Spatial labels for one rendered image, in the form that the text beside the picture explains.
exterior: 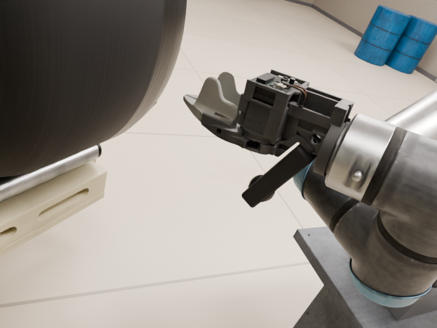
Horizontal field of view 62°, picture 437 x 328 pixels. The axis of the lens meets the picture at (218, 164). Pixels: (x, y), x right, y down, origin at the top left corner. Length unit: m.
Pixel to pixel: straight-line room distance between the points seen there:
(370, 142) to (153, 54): 0.31
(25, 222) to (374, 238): 0.57
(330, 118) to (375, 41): 6.63
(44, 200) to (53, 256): 1.03
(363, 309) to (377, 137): 0.84
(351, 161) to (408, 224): 0.09
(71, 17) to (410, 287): 0.47
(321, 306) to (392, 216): 1.04
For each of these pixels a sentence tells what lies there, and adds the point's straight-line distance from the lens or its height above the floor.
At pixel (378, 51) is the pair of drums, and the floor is 0.23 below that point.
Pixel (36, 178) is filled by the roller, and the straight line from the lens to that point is 0.72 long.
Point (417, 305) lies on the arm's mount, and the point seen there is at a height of 0.67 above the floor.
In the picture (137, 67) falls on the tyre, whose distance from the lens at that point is 0.53.
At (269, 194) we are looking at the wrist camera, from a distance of 0.47.
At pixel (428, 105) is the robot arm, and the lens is 0.61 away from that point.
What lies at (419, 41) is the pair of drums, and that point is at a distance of 7.38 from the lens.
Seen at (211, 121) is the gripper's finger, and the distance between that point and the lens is 0.46.
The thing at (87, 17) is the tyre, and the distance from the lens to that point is 0.44.
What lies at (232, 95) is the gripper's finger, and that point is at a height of 1.19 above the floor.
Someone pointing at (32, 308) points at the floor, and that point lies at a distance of 1.63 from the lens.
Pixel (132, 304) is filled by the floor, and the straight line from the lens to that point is 1.64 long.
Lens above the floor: 1.38
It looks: 33 degrees down
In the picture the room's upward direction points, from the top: 20 degrees clockwise
